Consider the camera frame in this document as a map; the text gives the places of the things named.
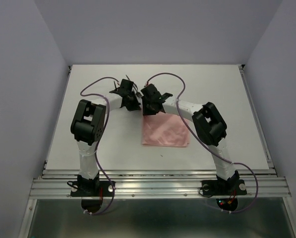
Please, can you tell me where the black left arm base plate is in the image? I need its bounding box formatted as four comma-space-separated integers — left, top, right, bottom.
67, 180, 114, 197

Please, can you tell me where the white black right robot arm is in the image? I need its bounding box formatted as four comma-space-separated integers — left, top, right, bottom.
141, 84, 239, 193

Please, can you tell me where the black fork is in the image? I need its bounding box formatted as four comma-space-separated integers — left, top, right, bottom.
126, 75, 142, 99

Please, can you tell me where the aluminium frame rail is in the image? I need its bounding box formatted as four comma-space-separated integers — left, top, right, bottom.
29, 169, 291, 199

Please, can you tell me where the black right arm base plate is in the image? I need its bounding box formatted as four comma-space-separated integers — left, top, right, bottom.
199, 179, 247, 197

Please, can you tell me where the pink satin napkin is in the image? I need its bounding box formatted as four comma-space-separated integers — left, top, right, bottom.
142, 113, 190, 147

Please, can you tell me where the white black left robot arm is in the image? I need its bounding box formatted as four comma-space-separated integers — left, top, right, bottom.
70, 77, 140, 195

